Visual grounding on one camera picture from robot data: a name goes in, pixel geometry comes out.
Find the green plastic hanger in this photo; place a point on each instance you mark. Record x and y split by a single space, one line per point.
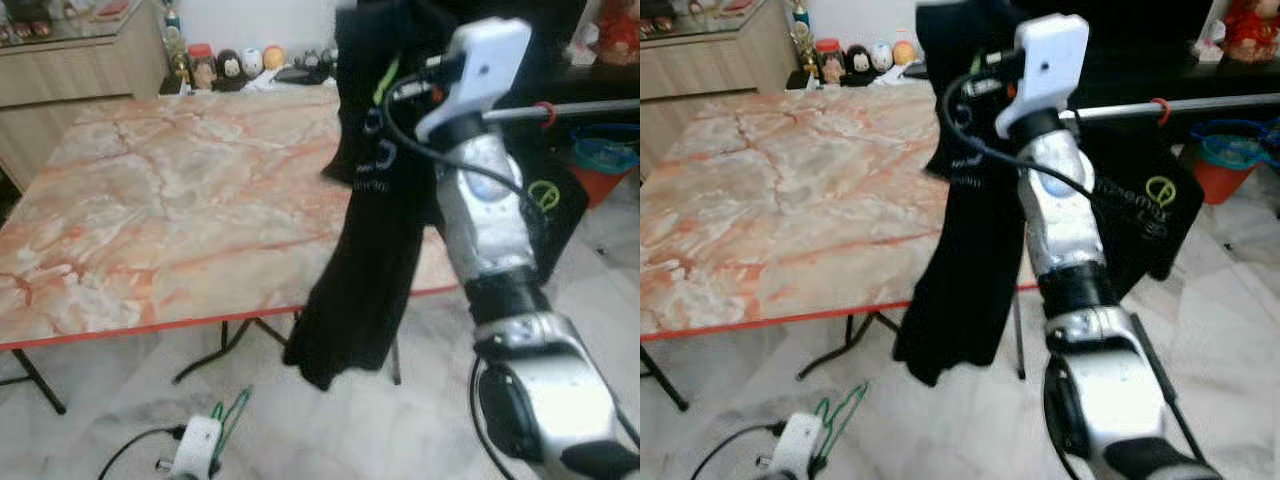
235 410
845 420

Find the black shirt with green logo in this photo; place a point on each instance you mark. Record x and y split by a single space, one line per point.
370 280
555 200
960 300
1150 220

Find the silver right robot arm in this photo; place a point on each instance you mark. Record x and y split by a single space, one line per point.
490 200
1065 200

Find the red plastic hanger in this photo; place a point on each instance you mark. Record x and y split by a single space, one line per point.
1162 101
547 104

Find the orange plastic bucket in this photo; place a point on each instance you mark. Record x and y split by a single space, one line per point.
1215 185
600 190

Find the teal plastic bag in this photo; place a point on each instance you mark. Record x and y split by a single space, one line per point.
1235 152
610 155

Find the marble pattern folding table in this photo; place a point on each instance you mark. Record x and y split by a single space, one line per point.
150 200
780 200

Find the black tv console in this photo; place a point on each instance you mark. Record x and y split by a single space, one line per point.
600 85
1180 82

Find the light wooden cabinet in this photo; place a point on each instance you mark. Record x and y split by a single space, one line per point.
720 90
80 90

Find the red seated figurine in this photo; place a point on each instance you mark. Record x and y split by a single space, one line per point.
1252 32
620 35

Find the red lid figurine jar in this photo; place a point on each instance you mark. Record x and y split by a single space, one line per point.
830 63
201 68

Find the black round doll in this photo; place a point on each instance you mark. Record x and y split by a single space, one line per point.
859 64
230 70

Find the white round doll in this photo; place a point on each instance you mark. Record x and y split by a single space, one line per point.
252 63
881 57

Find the orange round doll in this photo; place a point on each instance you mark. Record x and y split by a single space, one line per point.
903 53
273 58

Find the black electronic gadget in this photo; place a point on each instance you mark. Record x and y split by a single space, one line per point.
305 70

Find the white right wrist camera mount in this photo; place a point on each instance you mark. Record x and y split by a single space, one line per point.
1050 60
480 70

